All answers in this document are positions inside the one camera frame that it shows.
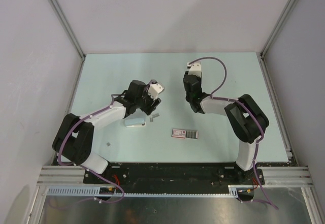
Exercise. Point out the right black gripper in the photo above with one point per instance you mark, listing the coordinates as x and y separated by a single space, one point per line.
200 80

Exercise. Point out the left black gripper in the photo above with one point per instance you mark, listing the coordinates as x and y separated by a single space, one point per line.
151 107

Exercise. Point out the grey staple strip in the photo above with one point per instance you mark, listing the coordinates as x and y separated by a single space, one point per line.
152 117

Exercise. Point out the light blue stapler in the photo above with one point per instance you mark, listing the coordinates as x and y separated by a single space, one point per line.
135 122

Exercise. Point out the red staple box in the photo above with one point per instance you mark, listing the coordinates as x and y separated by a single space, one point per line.
184 134

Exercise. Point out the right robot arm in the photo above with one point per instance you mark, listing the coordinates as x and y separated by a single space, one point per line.
248 121

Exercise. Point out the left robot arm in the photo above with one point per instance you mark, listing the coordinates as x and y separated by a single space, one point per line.
74 139

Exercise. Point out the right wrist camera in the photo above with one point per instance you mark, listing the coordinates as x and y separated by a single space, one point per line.
194 68

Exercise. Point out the right aluminium frame post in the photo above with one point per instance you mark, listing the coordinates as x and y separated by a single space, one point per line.
285 13

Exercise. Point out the aluminium frame post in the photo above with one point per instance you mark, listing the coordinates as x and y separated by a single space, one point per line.
55 5
285 13

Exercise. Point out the left aluminium frame post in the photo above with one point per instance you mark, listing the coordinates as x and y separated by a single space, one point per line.
55 5

